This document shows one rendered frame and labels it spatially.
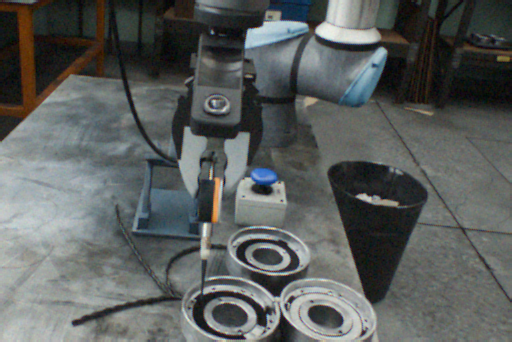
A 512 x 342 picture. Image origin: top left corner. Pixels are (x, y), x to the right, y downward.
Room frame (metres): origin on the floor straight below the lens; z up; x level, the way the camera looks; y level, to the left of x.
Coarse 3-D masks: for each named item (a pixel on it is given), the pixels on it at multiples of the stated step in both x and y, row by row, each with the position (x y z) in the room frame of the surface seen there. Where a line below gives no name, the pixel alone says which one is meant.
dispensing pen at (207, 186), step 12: (216, 156) 0.55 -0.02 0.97; (204, 180) 0.52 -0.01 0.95; (204, 192) 0.51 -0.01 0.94; (204, 204) 0.51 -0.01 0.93; (204, 216) 0.50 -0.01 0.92; (204, 228) 0.50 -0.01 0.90; (204, 240) 0.50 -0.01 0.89; (204, 252) 0.49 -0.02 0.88; (204, 264) 0.48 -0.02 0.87; (204, 276) 0.48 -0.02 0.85
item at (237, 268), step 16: (240, 240) 0.59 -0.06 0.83; (288, 240) 0.60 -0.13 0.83; (256, 256) 0.58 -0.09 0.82; (272, 256) 0.58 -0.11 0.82; (288, 256) 0.57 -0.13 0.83; (304, 256) 0.57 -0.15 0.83; (240, 272) 0.53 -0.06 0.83; (256, 272) 0.52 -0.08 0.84; (288, 272) 0.52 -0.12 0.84; (304, 272) 0.54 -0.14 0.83; (272, 288) 0.51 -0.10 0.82
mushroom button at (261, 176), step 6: (258, 168) 0.73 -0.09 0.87; (264, 168) 0.73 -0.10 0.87; (252, 174) 0.71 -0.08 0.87; (258, 174) 0.71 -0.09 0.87; (264, 174) 0.71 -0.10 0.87; (270, 174) 0.71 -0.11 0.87; (252, 180) 0.70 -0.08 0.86; (258, 180) 0.70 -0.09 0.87; (264, 180) 0.69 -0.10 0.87; (270, 180) 0.70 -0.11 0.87; (276, 180) 0.70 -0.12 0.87; (264, 186) 0.71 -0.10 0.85
